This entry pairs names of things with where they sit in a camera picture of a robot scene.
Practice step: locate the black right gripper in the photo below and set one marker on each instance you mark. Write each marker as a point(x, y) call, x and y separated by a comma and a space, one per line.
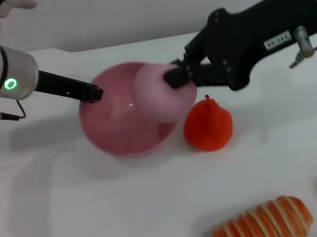
point(253, 32)

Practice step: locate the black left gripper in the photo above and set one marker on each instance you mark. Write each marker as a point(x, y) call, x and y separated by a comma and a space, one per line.
point(58, 86)

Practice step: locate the pink toy peach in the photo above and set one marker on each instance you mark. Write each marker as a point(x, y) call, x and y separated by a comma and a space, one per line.
point(155, 100)

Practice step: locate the pink plastic bowl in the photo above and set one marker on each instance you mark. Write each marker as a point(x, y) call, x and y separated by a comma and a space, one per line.
point(115, 131)

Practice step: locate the orange-red toy pear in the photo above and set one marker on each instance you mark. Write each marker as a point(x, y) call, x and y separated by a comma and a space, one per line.
point(209, 128)

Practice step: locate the orange striped toy bread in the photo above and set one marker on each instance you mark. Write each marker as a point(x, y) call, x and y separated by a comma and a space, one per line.
point(261, 226)

